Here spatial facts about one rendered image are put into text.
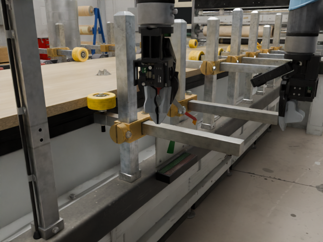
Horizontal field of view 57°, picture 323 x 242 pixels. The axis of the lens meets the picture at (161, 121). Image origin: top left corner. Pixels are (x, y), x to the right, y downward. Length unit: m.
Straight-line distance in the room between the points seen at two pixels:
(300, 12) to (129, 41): 0.41
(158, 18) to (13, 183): 0.53
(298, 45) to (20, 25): 0.61
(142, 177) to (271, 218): 1.27
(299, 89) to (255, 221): 1.21
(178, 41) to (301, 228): 1.38
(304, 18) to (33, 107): 0.63
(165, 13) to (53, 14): 4.32
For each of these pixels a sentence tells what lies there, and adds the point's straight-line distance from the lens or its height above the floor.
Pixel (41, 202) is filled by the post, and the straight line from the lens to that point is 0.61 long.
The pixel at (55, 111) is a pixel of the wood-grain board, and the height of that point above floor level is 0.88.
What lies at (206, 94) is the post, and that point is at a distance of 1.16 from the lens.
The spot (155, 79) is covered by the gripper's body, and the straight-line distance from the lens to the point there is 0.59.
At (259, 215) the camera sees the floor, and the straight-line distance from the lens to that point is 1.98.
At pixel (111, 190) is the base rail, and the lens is 0.77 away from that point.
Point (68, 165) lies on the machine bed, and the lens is 0.92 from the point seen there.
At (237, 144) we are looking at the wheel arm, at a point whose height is 0.85.
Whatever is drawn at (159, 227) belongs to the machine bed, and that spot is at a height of 0.16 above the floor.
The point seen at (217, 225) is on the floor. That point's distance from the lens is 1.83.
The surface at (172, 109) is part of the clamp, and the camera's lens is 0.92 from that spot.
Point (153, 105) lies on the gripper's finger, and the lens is 0.66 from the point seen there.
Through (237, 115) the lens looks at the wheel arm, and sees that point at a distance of 0.91.
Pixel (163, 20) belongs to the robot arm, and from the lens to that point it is 0.60.
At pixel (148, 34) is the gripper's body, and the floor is 1.08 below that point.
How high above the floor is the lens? 1.09
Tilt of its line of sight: 18 degrees down
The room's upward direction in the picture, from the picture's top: straight up
